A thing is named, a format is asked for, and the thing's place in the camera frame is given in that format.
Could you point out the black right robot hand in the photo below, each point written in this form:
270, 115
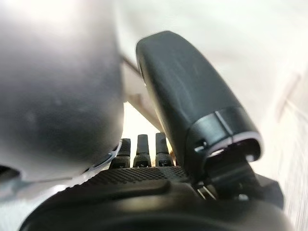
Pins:
149, 192

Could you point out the grey robot body shell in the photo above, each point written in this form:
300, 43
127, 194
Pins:
53, 84

